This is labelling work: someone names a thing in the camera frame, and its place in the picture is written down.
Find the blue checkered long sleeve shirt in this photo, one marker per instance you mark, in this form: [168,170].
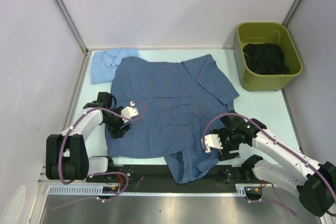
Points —
[178,100]

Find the black clothes in bin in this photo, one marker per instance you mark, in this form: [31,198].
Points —
[265,59]

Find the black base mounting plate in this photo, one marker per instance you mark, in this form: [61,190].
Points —
[157,179]

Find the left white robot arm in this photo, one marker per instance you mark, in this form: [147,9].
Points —
[66,154]

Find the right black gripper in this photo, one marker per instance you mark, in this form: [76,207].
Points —
[222,132]

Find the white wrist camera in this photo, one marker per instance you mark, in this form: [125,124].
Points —
[129,112]
[211,141]

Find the light blue folded shirt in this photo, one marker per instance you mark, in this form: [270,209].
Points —
[105,63]

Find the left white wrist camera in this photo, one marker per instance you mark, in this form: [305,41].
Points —
[129,112]

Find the white slotted cable duct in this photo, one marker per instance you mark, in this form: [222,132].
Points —
[80,190]

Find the aluminium frame rail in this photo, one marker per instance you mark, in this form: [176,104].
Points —
[43,180]

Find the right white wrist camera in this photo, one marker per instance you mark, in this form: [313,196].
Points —
[211,141]

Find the olive green plastic bin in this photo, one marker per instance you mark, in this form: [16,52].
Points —
[261,33]

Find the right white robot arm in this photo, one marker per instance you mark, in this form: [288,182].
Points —
[311,181]

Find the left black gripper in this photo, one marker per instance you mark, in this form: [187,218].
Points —
[116,132]

